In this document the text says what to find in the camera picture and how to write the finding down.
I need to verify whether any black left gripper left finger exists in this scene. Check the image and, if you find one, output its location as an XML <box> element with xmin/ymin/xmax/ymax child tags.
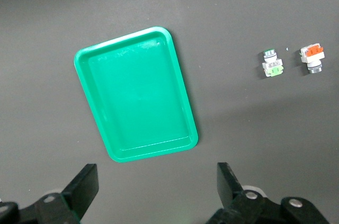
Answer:
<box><xmin>34</xmin><ymin>164</ymin><xmax>100</xmax><ymax>224</ymax></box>

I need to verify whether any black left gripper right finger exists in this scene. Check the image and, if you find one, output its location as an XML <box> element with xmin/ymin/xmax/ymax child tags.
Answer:
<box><xmin>209</xmin><ymin>162</ymin><xmax>265</xmax><ymax>224</ymax></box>

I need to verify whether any green button orange contact block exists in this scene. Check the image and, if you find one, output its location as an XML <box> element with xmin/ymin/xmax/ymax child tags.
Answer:
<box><xmin>299</xmin><ymin>43</ymin><xmax>325</xmax><ymax>74</ymax></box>

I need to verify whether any green plastic tray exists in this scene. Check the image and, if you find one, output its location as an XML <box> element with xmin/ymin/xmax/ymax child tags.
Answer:
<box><xmin>73</xmin><ymin>26</ymin><xmax>199</xmax><ymax>163</ymax></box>

